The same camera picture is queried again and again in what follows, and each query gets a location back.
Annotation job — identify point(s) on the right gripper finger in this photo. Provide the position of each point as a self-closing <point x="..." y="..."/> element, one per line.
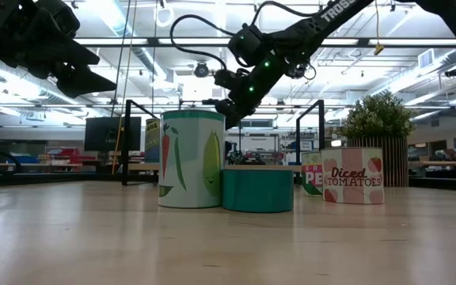
<point x="232" y="116"/>

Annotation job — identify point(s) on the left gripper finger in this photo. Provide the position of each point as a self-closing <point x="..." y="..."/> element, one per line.
<point x="81" y="83"/>
<point x="65" y="43"/>

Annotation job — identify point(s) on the white mixed vegetables can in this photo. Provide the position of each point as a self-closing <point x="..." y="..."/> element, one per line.
<point x="190" y="158"/>

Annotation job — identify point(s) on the tall blue peas can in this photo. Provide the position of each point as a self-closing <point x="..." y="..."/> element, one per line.
<point x="153" y="138"/>

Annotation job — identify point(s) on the short green peas can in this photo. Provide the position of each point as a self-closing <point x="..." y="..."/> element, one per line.
<point x="312" y="178"/>

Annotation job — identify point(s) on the short diced tomatoes can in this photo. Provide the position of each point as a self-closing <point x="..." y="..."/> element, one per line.
<point x="352" y="178"/>

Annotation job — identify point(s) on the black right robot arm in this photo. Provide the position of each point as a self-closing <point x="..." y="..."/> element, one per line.
<point x="331" y="16"/>

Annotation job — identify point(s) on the black monitor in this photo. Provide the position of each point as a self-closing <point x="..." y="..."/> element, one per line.
<point x="101" y="134"/>

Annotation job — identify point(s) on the red background crates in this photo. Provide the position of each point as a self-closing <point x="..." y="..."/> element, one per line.
<point x="69" y="156"/>

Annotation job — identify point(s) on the short teal can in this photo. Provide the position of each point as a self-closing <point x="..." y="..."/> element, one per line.
<point x="257" y="192"/>

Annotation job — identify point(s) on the green plant slatted pot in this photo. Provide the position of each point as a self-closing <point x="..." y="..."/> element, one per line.
<point x="378" y="118"/>

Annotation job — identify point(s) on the background wooden table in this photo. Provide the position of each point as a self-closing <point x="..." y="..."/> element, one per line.
<point x="445" y="163"/>

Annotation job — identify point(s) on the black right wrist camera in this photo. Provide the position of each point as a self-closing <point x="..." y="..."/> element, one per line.
<point x="228" y="79"/>

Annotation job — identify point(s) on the black overhead rig frame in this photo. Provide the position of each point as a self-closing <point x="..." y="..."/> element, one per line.
<point x="113" y="46"/>

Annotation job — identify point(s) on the black overhead camera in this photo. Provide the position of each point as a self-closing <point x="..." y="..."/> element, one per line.
<point x="297" y="72"/>

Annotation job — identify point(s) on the round black ceiling camera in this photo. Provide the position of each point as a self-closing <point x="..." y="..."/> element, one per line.
<point x="202" y="70"/>

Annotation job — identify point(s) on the wooden shelf black frame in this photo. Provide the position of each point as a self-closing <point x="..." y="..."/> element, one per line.
<point x="321" y="126"/>

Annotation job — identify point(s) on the black table frame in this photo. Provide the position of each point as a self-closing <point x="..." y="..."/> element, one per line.
<point x="73" y="179"/>

